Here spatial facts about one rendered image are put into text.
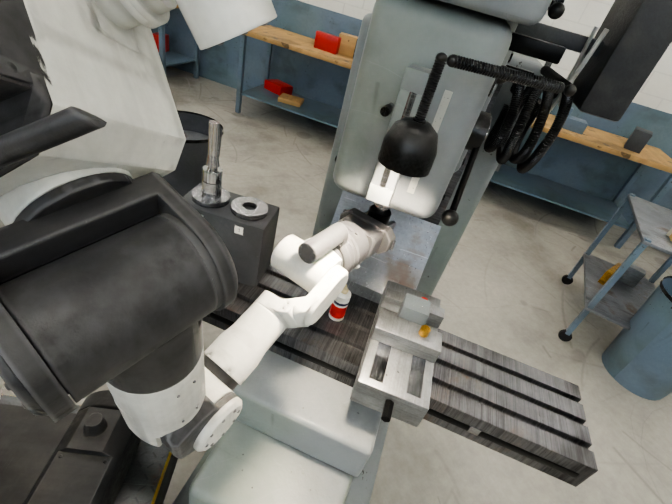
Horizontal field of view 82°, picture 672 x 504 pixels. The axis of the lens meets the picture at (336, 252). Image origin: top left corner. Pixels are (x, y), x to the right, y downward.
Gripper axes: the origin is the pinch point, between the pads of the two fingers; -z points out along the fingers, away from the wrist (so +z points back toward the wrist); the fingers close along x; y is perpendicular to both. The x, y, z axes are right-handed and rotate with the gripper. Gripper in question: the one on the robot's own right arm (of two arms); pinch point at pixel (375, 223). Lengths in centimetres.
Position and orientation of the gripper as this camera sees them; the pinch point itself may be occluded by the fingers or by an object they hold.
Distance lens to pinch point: 82.4
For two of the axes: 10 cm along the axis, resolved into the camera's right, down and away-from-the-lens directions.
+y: -2.3, 7.8, 5.8
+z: -5.4, 3.9, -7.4
